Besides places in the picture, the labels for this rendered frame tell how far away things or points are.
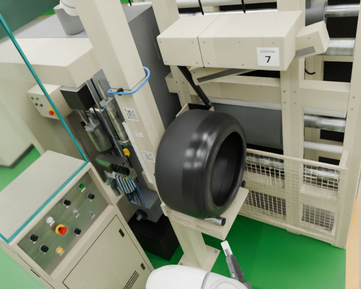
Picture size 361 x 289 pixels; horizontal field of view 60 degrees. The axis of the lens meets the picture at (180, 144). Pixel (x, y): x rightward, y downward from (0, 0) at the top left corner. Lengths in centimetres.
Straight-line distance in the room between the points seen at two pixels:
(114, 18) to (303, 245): 210
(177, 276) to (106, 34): 94
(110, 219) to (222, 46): 123
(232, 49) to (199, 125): 36
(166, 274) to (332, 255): 182
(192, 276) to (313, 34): 101
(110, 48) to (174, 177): 62
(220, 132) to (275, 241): 146
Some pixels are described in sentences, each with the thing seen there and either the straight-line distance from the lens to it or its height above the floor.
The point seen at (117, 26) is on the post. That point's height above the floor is 192.
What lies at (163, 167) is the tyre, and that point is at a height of 134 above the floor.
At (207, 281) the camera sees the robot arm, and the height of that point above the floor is 143.
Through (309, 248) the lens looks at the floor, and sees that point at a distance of 268.
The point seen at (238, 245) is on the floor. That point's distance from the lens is 270.
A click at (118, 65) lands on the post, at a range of 140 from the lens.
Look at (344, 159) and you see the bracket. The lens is 189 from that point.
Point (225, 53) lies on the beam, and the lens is 140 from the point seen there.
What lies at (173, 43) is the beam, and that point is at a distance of 152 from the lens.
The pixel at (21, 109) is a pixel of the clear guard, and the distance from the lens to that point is 153.
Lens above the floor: 230
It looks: 39 degrees down
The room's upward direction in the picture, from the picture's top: 18 degrees counter-clockwise
